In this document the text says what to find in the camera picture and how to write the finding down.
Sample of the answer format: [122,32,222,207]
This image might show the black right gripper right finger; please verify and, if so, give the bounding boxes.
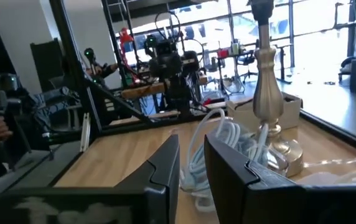
[204,133,356,224]

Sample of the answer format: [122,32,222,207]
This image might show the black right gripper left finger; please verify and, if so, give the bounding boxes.
[0,133,181,224]

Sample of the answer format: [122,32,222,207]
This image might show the light blue HDMI cable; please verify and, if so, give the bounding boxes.
[179,136,216,214]

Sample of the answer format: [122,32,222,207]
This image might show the white cable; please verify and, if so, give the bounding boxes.
[185,108,271,170]

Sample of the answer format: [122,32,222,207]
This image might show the white bars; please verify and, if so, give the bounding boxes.
[79,112,91,154]

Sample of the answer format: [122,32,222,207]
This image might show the wooden workbench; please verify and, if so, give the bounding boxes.
[121,74,210,101]

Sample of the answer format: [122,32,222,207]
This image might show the silver lamp with white shade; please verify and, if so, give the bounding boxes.
[247,0,305,178]

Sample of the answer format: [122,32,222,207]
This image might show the black office chair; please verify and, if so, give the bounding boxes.
[236,49,258,82]

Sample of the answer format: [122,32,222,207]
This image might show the white box with handle hole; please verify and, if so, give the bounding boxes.
[225,91,304,131]

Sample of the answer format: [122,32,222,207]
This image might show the black rig frame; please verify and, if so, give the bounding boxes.
[47,0,356,153]

